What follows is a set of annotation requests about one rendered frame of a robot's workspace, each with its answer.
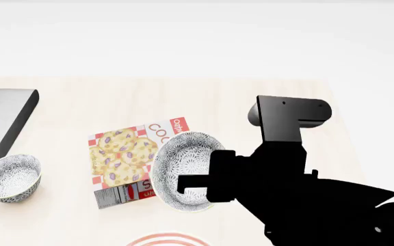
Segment oatmeal cookies box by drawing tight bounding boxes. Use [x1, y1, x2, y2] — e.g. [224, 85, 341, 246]
[88, 117, 190, 210]

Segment grey flat stove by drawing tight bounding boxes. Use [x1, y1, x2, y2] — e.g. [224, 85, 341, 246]
[0, 88, 40, 197]

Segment white plate with red rings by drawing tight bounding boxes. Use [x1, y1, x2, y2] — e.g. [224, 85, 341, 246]
[126, 232, 214, 246]

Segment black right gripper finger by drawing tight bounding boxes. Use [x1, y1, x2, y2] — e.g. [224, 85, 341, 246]
[177, 174, 209, 195]

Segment dark grey gripper camera box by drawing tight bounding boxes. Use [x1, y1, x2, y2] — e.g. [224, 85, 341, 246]
[247, 94, 333, 144]

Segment patterned black white bowl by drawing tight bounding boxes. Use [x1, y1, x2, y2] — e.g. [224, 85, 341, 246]
[0, 154, 43, 204]
[150, 131, 226, 215]

